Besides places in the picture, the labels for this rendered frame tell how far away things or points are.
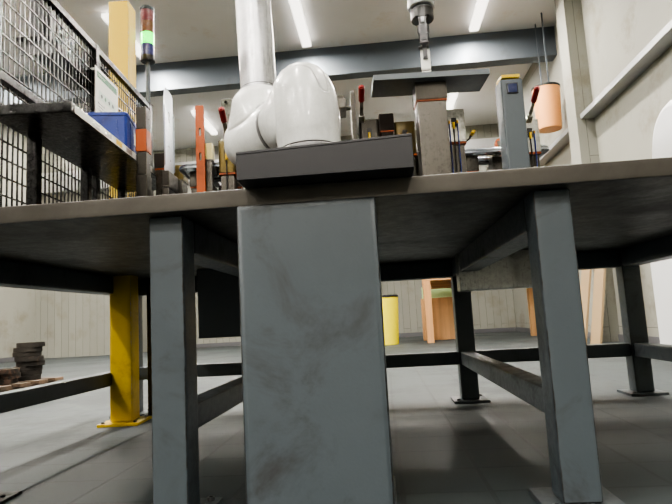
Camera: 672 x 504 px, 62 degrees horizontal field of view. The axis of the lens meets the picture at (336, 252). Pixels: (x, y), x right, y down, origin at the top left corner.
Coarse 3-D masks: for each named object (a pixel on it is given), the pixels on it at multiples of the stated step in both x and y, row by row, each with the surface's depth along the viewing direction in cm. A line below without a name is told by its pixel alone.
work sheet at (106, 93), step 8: (96, 72) 219; (96, 80) 218; (104, 80) 226; (96, 88) 218; (104, 88) 226; (112, 88) 234; (96, 96) 218; (104, 96) 225; (112, 96) 234; (96, 104) 217; (104, 104) 225; (112, 104) 233
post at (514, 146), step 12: (504, 84) 177; (504, 96) 177; (516, 96) 177; (504, 108) 177; (516, 108) 176; (504, 120) 176; (516, 120) 176; (504, 132) 177; (516, 132) 175; (504, 144) 177; (516, 144) 175; (504, 156) 178; (516, 156) 175; (528, 156) 174; (504, 168) 179; (516, 168) 174
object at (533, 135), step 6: (534, 120) 192; (528, 126) 192; (534, 126) 192; (528, 132) 192; (534, 132) 191; (528, 138) 192; (534, 138) 191; (528, 144) 191; (534, 144) 191; (540, 144) 192; (534, 150) 191; (540, 150) 191; (534, 156) 192; (534, 162) 192
